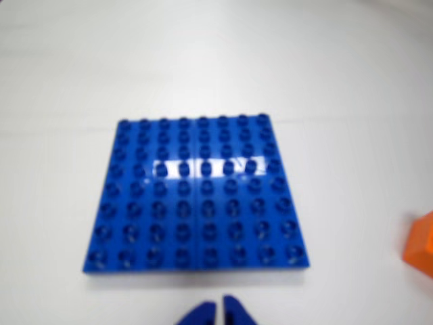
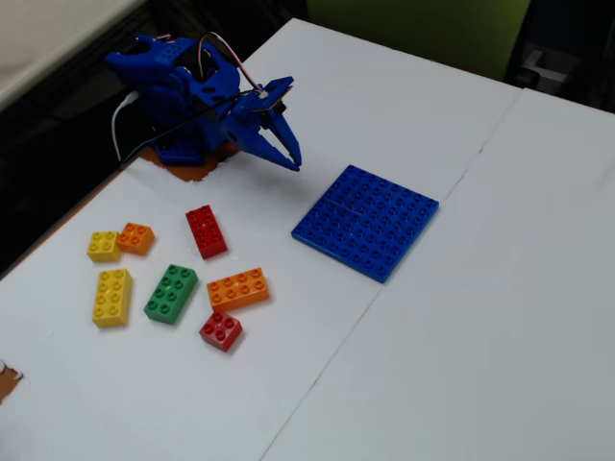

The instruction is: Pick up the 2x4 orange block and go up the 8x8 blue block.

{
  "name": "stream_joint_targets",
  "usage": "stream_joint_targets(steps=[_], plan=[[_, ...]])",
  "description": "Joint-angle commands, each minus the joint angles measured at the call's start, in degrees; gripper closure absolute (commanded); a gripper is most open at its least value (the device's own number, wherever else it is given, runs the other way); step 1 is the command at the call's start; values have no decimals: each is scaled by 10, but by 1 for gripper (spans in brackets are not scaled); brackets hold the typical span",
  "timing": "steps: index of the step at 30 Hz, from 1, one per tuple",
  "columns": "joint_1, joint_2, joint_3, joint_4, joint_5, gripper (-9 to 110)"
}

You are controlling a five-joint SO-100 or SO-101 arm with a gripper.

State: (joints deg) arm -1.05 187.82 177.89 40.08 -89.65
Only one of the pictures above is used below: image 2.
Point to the black office chair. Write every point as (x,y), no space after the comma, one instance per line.
(581,38)

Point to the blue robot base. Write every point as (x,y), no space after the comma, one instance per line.
(178,151)

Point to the red 2x4 brick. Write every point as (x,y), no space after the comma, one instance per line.
(206,233)

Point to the green 2x4 brick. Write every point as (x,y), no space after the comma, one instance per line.
(170,294)

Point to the yellow 2x2 brick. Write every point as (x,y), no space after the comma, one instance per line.
(103,247)

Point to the yellow 2x4 brick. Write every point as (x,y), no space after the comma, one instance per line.
(112,298)

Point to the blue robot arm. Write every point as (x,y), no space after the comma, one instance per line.
(163,91)

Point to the white table cover sheet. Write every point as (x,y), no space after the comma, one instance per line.
(144,394)
(480,336)

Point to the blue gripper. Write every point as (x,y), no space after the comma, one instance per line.
(263,131)

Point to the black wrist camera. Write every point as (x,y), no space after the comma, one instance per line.
(278,106)

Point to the orange 2x4 brick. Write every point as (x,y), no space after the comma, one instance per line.
(238,289)

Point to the blue 8x8 baseplate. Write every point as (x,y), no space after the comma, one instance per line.
(367,223)

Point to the white desk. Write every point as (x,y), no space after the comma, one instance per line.
(43,33)

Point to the orange 2x2 brick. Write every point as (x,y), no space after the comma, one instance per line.
(136,238)

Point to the red 2x2 brick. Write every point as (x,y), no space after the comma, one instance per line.
(221,331)

